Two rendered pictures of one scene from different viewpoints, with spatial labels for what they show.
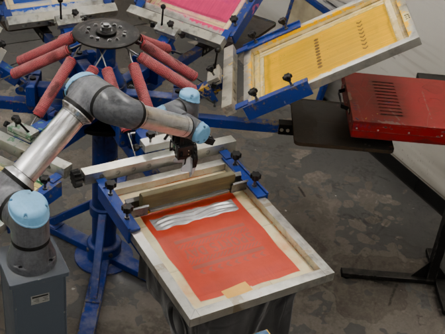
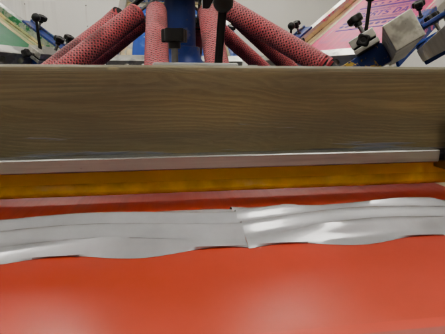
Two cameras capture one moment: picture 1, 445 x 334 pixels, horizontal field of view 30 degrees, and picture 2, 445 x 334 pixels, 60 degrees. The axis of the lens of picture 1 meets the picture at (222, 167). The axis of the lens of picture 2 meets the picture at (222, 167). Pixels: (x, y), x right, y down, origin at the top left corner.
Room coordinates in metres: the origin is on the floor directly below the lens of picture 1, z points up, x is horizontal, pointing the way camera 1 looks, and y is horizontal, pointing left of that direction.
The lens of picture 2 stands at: (2.33, 0.00, 1.05)
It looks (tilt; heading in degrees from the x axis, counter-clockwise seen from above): 12 degrees down; 24
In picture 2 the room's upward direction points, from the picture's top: straight up
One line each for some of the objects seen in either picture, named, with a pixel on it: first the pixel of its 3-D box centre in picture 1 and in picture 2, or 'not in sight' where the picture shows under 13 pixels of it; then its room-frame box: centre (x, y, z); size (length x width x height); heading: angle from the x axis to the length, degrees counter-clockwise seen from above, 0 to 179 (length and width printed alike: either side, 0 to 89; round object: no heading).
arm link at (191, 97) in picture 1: (188, 104); not in sight; (2.60, 0.15, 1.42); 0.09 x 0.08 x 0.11; 139
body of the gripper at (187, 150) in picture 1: (184, 141); not in sight; (2.60, 0.15, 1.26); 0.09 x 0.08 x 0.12; 123
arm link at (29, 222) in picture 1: (28, 217); not in sight; (1.93, 0.56, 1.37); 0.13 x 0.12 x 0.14; 49
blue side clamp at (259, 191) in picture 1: (244, 180); not in sight; (2.79, -0.09, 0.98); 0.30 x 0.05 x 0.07; 32
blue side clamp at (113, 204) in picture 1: (118, 211); not in sight; (2.50, 0.38, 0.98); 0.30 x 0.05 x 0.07; 32
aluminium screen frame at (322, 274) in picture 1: (211, 231); not in sight; (2.44, 0.01, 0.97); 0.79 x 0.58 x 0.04; 32
